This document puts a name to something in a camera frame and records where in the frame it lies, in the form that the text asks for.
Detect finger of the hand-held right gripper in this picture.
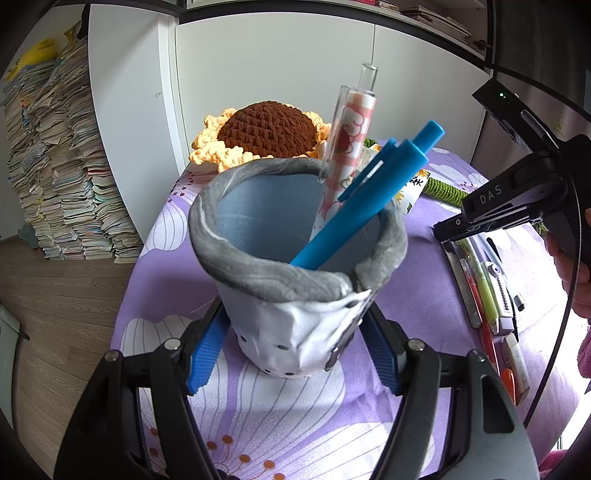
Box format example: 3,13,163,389
433,207,546,243

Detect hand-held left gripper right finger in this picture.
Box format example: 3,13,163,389
365,305,541,480

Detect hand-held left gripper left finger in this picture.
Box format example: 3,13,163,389
53,295,232,480

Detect grey felt pen holder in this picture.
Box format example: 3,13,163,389
188,157,409,380

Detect orange utility cutter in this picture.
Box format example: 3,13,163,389
500,368,519,408

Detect person's right hand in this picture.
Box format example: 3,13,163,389
545,233,591,320

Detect translucent grey pen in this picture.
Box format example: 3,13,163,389
468,233,497,273

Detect black pen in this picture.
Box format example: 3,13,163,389
485,235,527,311

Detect metal ruler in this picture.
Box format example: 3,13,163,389
442,240,483,328

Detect yellow-green highlighter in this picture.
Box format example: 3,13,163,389
479,261,503,325

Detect purple floral tablecloth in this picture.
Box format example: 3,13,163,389
111,138,591,480

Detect sunflower print card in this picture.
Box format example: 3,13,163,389
394,168,431,216

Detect white lavender retractable eraser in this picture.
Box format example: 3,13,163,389
488,262,516,336

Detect red slim pen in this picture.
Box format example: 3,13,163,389
459,257,500,372

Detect blue retractable pen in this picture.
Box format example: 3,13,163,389
290,121,446,268

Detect white block eraser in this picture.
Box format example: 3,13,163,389
501,332,531,398

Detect pink checked pen clear cap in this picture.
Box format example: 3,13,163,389
308,62,379,241

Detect shelf of books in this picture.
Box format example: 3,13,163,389
369,0,490,61

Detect pink fleece jacket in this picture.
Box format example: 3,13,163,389
540,451,571,480

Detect crochet sunflower with green stem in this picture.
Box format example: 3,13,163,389
188,100,469,208

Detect stack of books and papers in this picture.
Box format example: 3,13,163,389
2,34,145,265

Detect white cabinet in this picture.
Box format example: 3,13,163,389
88,4,490,241

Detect yellow plush toy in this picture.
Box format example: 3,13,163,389
7,38,59,82

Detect black cable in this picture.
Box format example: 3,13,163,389
522,171,583,428

